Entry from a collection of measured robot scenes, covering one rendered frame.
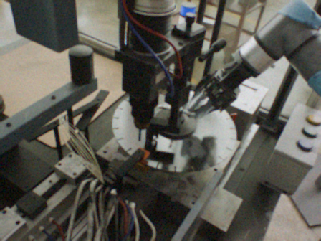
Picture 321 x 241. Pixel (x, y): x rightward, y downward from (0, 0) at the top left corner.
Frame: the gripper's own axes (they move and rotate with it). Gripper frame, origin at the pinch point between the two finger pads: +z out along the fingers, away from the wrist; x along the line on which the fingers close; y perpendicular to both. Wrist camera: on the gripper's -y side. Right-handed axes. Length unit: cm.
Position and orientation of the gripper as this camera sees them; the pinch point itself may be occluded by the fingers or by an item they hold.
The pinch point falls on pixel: (191, 112)
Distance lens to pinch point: 79.7
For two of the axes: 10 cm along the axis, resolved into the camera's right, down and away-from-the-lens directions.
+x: 7.2, 6.9, 0.7
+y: -3.4, 4.3, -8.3
